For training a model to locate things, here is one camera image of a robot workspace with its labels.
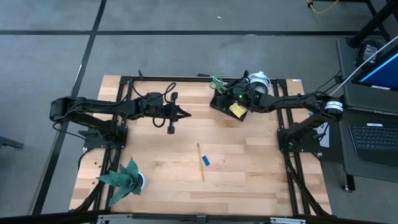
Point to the yellow sticky note pad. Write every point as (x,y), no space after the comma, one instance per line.
(237,109)

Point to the black plug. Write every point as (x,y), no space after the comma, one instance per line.
(203,75)

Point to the black stand leg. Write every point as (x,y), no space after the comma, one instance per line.
(371,24)

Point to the white label sticker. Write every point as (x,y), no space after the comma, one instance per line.
(296,80)

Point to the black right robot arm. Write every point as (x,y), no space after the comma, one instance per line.
(289,101)

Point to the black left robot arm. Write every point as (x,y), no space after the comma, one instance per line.
(99,105)

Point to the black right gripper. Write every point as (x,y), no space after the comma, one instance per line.
(245,93)

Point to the black power adapter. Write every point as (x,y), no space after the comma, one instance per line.
(368,51)

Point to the laptop computer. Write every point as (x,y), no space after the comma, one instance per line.
(345,62)

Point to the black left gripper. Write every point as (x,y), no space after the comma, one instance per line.
(172,113)

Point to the green potted plant white pot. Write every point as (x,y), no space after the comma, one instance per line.
(127,180)

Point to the white round desk lamp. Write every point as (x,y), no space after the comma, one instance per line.
(262,82)

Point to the small black camera box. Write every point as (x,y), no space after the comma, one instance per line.
(201,219)

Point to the black keyboard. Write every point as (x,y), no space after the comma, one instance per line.
(379,143)

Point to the blue eraser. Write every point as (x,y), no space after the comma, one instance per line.
(206,160)

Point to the black frame knob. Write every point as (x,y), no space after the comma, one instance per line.
(246,74)

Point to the yellow pencil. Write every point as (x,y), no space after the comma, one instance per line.
(200,161)

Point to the black crossbar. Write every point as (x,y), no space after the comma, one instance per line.
(46,218)

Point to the black aluminium table frame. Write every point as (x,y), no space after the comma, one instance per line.
(186,79)

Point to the monitor with blue screen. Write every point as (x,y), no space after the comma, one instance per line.
(385,73)

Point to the black desk organizer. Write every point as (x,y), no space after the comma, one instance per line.
(217,105)

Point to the white paper sheet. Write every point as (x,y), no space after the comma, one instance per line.
(326,141)

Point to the silver aluminium bracket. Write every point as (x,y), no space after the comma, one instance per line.
(287,221)
(115,219)

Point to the gray chair leg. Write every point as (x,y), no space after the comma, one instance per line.
(9,142)

